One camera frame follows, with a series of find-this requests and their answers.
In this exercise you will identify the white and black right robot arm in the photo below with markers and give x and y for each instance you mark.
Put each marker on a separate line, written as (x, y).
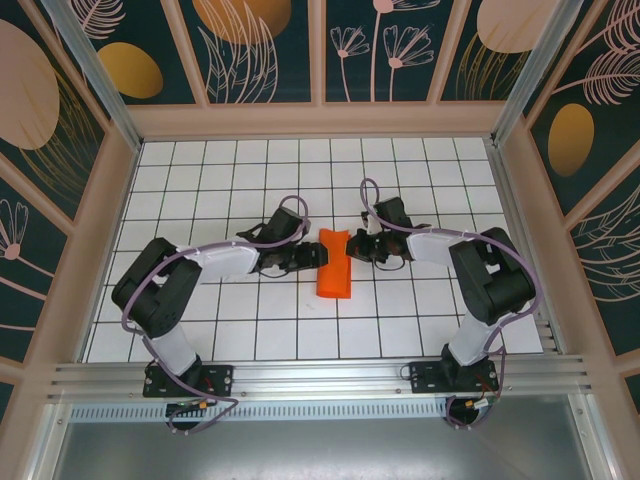
(435, 247)

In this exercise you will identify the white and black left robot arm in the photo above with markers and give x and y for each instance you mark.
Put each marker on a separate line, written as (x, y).
(225, 262)

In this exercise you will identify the grey metal sheet panel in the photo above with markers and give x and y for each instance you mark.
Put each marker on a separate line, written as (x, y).
(320, 450)

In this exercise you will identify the white grid table mat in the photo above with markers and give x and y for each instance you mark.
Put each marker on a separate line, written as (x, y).
(250, 175)

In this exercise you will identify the long aluminium mounting rail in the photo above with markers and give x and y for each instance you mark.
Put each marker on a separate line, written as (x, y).
(320, 375)

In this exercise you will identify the aluminium side rail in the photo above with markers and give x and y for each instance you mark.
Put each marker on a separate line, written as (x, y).
(520, 240)

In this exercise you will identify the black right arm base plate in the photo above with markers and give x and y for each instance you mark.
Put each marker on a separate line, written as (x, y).
(425, 377)

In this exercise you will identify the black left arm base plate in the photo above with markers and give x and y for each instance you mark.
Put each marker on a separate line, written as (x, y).
(220, 381)

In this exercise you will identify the aluminium frame post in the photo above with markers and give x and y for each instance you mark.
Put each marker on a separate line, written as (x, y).
(530, 70)
(100, 85)

